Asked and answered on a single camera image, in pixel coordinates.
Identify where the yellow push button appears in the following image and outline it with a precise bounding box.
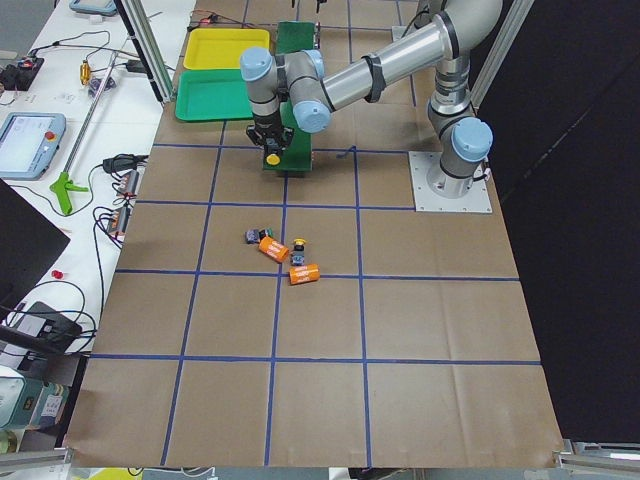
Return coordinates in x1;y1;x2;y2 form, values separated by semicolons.
290;238;306;267
264;140;282;166

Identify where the aluminium frame post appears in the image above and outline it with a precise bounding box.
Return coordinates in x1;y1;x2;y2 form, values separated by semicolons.
114;0;175;104

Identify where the black adapter on table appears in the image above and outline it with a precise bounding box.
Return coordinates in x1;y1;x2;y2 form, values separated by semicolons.
102;154;149;174

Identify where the green plastic tray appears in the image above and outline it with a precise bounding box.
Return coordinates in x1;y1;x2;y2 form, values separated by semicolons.
175;69;252;122

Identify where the black monitor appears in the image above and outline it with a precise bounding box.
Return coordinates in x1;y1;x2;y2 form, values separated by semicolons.
0;181;70;309

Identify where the green handled reach grabber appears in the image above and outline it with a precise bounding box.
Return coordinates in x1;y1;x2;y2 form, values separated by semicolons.
49;52;118;216

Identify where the black power adapter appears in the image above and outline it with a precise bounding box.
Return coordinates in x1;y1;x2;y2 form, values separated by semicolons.
125;60;146;74

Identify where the gold cylindrical part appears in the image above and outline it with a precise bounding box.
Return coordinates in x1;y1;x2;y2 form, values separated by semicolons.
79;60;92;86

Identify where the green conveyor belt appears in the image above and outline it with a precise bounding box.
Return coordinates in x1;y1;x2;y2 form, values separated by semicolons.
259;20;321;174

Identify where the black box device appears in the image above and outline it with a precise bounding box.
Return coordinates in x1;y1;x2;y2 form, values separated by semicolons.
1;302;82;355

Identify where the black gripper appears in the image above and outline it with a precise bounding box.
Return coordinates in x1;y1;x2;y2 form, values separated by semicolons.
246;114;293;156

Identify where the orange cylinder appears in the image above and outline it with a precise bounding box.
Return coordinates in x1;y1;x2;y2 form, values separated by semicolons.
289;263;320;285
258;236;289;263

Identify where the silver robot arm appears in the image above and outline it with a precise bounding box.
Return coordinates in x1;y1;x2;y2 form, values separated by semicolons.
240;1;503;176

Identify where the blue teach pendant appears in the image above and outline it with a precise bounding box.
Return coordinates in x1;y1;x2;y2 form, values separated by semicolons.
1;112;66;181

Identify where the yellow plastic tray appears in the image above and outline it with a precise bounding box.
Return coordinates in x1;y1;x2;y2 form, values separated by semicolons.
183;28;270;70

